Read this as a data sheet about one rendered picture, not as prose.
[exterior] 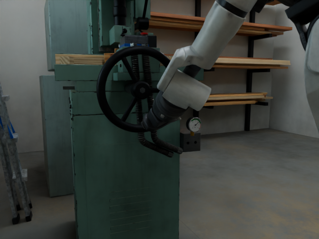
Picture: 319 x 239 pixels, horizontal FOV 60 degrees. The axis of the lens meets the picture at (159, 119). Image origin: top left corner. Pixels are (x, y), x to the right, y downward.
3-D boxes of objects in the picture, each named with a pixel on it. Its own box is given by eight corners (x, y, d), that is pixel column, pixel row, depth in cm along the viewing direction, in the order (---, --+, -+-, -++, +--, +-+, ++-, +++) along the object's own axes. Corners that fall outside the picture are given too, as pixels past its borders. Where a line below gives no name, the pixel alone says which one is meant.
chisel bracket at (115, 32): (114, 45, 116) (114, 24, 115) (109, 49, 129) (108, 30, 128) (131, 46, 118) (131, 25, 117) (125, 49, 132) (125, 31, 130)
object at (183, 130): (183, 152, 116) (183, 133, 115) (173, 145, 128) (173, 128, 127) (201, 151, 119) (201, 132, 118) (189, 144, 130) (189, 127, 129)
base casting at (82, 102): (70, 115, 103) (69, 91, 102) (69, 103, 157) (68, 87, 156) (181, 111, 117) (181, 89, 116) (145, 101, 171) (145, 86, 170)
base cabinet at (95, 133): (78, 287, 113) (70, 115, 103) (74, 219, 168) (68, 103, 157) (179, 264, 127) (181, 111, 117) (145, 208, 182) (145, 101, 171)
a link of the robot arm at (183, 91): (186, 126, 73) (204, 108, 63) (150, 106, 72) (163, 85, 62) (200, 94, 78) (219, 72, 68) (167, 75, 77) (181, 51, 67)
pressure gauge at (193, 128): (188, 137, 113) (188, 117, 112) (184, 135, 117) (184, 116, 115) (202, 136, 115) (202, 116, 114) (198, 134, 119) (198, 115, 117)
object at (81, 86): (76, 91, 103) (76, 80, 102) (74, 89, 123) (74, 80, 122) (176, 90, 115) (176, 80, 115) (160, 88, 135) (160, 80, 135)
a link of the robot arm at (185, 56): (185, 110, 67) (216, 64, 59) (153, 92, 66) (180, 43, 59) (189, 98, 72) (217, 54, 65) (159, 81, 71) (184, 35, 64)
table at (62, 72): (52, 81, 91) (51, 62, 90) (56, 80, 120) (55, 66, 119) (215, 80, 110) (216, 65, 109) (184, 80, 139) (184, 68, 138)
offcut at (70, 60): (64, 66, 113) (64, 57, 113) (74, 65, 113) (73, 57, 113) (59, 65, 109) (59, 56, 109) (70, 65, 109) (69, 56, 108)
